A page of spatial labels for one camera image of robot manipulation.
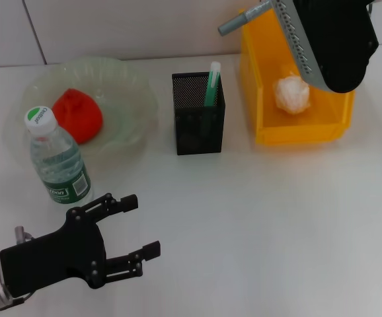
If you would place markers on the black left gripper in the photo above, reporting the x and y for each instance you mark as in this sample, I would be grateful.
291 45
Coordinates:
52 261

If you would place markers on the clear green-label water bottle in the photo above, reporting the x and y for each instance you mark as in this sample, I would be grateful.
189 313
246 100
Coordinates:
59 165

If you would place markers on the orange fruit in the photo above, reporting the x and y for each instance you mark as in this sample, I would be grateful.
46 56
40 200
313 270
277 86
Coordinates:
82 115

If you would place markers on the green pen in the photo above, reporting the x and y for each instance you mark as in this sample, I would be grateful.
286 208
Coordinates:
211 89

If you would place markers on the white paper ball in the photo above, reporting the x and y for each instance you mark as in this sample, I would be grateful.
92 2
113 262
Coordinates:
291 94

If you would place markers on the grey marker pen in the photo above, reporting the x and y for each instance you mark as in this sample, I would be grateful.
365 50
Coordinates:
237 21

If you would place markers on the black mesh pen holder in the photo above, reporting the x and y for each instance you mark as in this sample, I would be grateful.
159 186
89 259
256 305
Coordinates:
199 132

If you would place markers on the green glass fruit plate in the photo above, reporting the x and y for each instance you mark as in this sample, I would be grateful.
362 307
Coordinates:
125 99

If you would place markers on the yellow plastic bin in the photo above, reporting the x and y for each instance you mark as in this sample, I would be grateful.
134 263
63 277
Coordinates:
293 132

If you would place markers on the right wrist camera housing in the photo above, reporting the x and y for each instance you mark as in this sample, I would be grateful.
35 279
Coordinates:
336 43

